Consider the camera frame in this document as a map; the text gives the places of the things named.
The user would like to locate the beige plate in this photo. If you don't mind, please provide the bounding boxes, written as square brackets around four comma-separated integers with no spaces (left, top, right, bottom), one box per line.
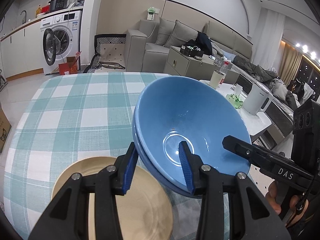
[52,157,173,240]

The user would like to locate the light blue ribbed bowl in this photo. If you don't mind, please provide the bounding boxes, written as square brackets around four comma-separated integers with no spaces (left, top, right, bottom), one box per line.
[133,76,251,188]

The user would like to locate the large dark blue bowl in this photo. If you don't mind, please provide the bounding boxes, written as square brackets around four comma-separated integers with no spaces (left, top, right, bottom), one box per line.
[132,116,202,199]

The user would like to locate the white kitchen cabinets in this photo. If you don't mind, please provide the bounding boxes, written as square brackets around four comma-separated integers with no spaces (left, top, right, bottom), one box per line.
[1,22,45,79]

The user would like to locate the person's right hand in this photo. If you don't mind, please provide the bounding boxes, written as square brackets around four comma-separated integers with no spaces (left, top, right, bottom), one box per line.
[265,180,309,227]

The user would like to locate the white marble coffee table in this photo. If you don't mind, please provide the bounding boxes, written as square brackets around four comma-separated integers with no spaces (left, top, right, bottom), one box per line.
[216,82,273,142]

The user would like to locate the white electric kettle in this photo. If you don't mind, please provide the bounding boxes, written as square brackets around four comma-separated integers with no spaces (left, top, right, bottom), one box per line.
[242,82,273,115]

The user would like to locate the green tissue pack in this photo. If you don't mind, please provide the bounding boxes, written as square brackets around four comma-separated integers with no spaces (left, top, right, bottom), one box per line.
[226,84,243,109]

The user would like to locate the cream tumbler cup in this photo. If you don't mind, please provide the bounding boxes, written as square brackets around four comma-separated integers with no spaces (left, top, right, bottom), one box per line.
[209,70,226,89]

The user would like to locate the red label water bottle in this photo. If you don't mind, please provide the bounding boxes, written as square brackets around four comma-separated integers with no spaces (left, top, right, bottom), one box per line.
[219,61,229,84]

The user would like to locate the cardboard box with snacks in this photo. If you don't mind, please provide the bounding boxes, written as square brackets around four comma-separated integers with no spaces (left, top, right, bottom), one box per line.
[0,107,11,153]

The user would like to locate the grey side cabinet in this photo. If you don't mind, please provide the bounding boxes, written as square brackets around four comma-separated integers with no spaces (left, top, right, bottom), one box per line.
[164,46,239,84]

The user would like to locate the red cardboard box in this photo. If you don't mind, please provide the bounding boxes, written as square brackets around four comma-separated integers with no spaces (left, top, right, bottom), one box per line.
[59,51,81,75]

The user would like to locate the grey sofa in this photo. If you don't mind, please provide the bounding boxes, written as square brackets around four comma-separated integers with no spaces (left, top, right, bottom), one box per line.
[126,17,311,116]

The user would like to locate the white washing machine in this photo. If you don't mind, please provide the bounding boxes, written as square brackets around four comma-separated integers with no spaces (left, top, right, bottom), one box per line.
[40,9,82,75]

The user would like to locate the black rice cooker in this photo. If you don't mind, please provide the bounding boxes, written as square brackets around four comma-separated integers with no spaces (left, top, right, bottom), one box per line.
[49,0,69,12]

